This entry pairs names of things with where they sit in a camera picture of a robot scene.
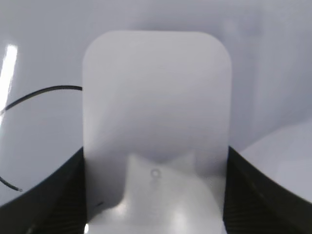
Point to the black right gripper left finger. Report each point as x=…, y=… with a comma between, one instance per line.
x=55, y=206

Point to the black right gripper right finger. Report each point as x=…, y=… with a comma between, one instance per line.
x=255, y=204

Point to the white whiteboard eraser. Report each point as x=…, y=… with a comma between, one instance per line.
x=156, y=116

